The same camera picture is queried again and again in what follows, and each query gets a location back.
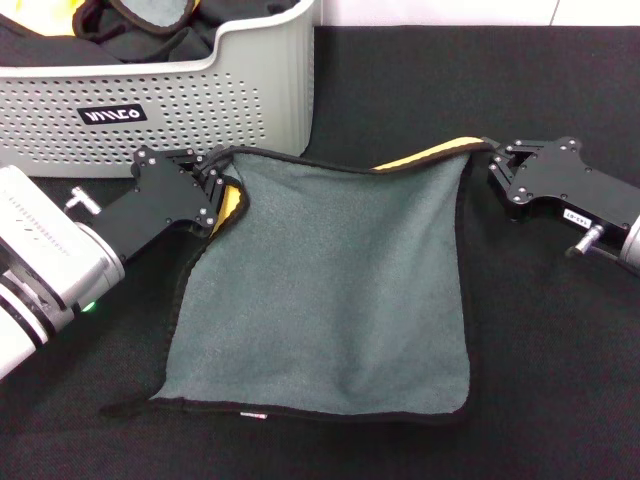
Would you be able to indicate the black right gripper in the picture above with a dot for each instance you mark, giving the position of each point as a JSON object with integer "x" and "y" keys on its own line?
{"x": 555, "y": 175}

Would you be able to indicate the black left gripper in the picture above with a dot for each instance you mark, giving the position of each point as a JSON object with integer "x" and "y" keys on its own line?
{"x": 160, "y": 200}

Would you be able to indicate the grey yellow towel black trim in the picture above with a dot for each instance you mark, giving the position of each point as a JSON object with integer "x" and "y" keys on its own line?
{"x": 325, "y": 275}

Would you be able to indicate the silver elbow plug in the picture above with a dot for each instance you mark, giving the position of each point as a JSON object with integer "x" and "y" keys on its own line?
{"x": 82, "y": 200}

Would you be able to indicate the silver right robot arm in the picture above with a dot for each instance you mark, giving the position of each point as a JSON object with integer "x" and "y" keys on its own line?
{"x": 632, "y": 250}

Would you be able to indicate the grey perforated storage box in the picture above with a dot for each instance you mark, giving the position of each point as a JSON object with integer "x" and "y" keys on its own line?
{"x": 225, "y": 100}

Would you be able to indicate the black tablecloth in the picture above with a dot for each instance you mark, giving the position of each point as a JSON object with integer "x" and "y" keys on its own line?
{"x": 550, "y": 350}

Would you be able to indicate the black logo label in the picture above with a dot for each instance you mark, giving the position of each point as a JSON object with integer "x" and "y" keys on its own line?
{"x": 112, "y": 115}

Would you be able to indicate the black cloth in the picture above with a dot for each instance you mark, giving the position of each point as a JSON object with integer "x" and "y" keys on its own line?
{"x": 40, "y": 50}

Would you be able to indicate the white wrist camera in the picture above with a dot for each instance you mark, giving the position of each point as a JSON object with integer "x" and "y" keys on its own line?
{"x": 40, "y": 235}

